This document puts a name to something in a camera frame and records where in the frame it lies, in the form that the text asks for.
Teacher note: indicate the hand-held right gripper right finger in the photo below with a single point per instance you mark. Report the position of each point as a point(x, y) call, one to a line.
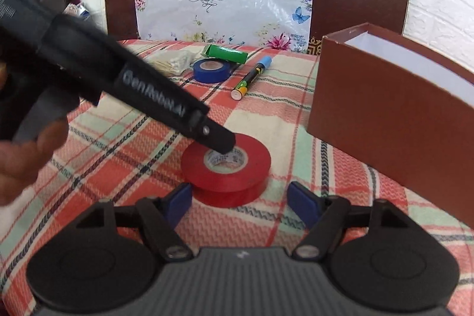
point(301, 199)

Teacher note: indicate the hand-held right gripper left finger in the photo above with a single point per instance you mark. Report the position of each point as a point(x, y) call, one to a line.
point(179, 198)

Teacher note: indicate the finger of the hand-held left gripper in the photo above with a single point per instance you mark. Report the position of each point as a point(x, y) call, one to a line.
point(218, 138)

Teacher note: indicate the red tape roll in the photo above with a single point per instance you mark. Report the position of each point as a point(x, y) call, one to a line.
point(240, 179)

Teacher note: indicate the blue tape roll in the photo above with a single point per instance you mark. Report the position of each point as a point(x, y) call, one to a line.
point(211, 73)

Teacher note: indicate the black marker with blue cap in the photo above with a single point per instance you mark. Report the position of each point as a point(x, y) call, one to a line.
point(251, 77)

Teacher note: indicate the small green box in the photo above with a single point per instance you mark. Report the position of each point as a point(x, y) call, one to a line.
point(226, 55)

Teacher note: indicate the bag of cotton swabs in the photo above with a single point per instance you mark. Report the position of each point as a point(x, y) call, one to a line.
point(170, 62)

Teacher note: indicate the brown cardboard box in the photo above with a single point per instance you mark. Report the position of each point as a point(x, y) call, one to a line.
point(389, 123)

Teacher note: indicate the person's left hand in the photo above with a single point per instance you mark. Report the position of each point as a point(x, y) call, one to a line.
point(26, 168)

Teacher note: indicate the pile of colourful packets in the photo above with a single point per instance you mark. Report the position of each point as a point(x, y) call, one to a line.
point(77, 10)

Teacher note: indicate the plaid tablecloth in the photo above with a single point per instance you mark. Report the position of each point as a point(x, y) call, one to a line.
point(129, 153)

